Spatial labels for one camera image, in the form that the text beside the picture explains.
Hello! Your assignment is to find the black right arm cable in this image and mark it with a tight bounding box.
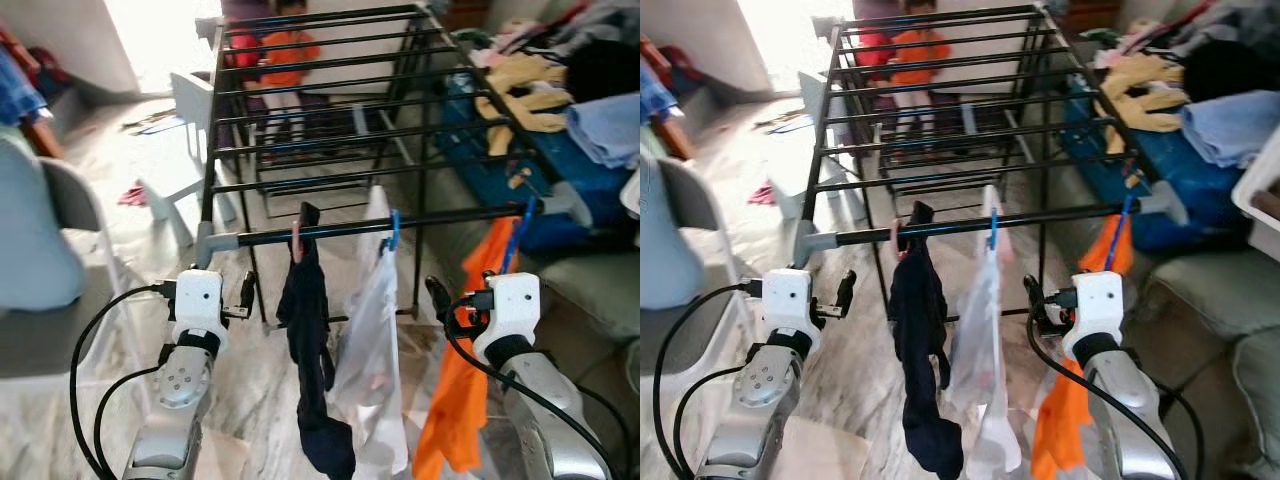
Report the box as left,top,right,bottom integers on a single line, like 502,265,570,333
1026,288,1206,480
440,290,641,480

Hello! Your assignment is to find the white shirt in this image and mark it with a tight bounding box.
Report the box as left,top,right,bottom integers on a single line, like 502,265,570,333
328,185,412,477
945,185,1023,477

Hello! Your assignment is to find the child in orange shirt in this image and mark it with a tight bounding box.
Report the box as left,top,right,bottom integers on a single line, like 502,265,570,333
878,0,953,143
245,0,323,143

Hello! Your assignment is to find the red garment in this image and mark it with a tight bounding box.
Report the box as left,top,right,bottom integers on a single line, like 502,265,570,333
228,30,263,73
858,30,891,73

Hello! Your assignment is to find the grey folding chair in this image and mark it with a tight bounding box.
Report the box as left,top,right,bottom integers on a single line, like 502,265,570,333
640,158,741,401
0,135,151,401

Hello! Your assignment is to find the navy garment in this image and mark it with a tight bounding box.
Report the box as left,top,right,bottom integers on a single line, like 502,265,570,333
888,203,966,479
276,203,359,480

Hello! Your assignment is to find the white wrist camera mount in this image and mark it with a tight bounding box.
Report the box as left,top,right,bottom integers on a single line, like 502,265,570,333
174,269,226,334
1062,271,1127,343
764,267,816,334
470,272,544,343

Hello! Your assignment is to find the blue hanging garment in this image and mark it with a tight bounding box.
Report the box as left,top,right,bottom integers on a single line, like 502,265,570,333
640,65,681,126
0,45,47,127

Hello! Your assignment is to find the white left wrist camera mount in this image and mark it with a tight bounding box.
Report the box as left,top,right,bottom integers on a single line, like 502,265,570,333
764,267,816,334
174,269,226,334

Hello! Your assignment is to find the light blue towel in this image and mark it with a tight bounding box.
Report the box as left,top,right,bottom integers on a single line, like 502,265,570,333
1180,90,1280,169
565,92,641,169

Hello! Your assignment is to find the black clothes drying rack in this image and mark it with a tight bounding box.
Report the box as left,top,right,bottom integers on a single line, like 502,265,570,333
795,3,1191,326
193,3,598,326

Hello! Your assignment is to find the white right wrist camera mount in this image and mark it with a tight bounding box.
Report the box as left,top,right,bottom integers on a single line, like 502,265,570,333
1062,271,1127,343
470,272,544,343

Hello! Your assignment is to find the green sofa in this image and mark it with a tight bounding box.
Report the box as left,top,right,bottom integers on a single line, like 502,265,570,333
500,250,641,480
1130,250,1280,471

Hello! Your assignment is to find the light blue chair cushion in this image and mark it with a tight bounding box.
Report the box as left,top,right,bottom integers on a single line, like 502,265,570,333
640,165,706,311
0,135,87,311

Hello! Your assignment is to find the yellow garment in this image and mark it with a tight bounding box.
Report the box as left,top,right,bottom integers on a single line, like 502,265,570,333
1095,55,1191,133
475,55,573,133

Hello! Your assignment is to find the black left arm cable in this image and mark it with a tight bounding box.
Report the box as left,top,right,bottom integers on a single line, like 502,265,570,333
652,280,771,480
675,364,753,476
93,364,166,476
70,282,181,480

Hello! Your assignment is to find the grey garment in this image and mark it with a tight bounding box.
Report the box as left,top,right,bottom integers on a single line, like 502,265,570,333
545,0,641,59
1165,0,1280,59

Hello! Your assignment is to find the white child chair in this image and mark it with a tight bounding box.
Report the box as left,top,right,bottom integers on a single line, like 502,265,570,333
770,70,851,241
140,70,239,249

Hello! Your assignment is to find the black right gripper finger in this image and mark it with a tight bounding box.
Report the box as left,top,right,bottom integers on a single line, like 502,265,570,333
1022,274,1049,327
424,275,453,327

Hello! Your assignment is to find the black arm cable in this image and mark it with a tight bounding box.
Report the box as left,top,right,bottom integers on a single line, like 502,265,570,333
93,364,166,476
70,282,181,480
652,280,771,480
440,290,641,480
1026,288,1206,480
675,364,753,476

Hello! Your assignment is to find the blue storage box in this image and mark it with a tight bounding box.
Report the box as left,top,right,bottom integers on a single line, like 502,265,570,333
440,75,638,253
1060,80,1246,253

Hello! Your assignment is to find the black garment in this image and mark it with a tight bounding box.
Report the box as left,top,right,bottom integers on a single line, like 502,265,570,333
565,35,641,101
1185,35,1280,101

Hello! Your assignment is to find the orange shirt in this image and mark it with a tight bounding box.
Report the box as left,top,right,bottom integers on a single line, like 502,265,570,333
1030,215,1136,480
411,215,523,480

